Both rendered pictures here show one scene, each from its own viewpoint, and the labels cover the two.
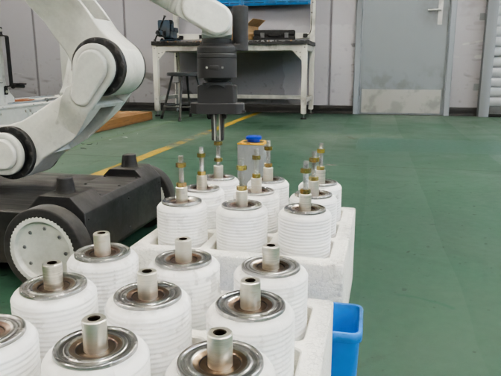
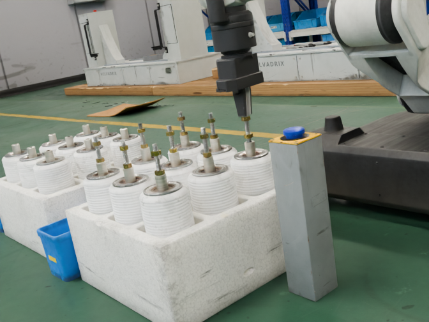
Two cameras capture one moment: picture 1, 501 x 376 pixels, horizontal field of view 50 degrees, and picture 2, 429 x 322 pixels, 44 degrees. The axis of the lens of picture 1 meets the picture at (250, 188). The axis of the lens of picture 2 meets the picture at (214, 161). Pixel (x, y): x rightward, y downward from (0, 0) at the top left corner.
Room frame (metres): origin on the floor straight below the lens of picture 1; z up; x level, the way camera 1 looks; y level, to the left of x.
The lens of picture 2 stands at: (1.85, -0.85, 0.54)
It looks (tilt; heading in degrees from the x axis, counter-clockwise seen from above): 15 degrees down; 128
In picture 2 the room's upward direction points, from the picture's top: 9 degrees counter-clockwise
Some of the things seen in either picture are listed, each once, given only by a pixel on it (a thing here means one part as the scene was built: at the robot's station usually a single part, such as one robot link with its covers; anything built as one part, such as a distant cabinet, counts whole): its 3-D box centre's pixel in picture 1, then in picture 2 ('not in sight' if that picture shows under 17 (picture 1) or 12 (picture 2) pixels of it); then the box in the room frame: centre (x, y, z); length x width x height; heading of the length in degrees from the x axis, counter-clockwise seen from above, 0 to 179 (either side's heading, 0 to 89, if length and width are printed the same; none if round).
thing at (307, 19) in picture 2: not in sight; (316, 17); (-1.19, 5.51, 0.36); 0.50 x 0.38 x 0.21; 78
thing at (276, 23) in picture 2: not in sight; (285, 22); (-1.68, 5.61, 0.36); 0.50 x 0.38 x 0.21; 77
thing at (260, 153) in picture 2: (218, 177); (251, 154); (1.22, 0.07, 0.25); 0.08 x 0.08 x 0.01
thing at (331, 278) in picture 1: (256, 265); (188, 232); (1.08, -0.01, 0.09); 0.39 x 0.39 x 0.18; 76
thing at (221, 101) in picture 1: (217, 86); (237, 57); (1.23, 0.07, 0.46); 0.13 x 0.10 x 0.12; 85
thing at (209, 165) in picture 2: (268, 174); (209, 164); (1.20, -0.04, 0.26); 0.02 x 0.02 x 0.03
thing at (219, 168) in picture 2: (268, 180); (209, 170); (1.20, -0.04, 0.25); 0.08 x 0.08 x 0.01
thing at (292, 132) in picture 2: (253, 139); (293, 133); (1.38, -0.01, 0.32); 0.04 x 0.04 x 0.02
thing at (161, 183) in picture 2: (320, 177); (161, 182); (1.17, -0.15, 0.26); 0.02 x 0.02 x 0.03
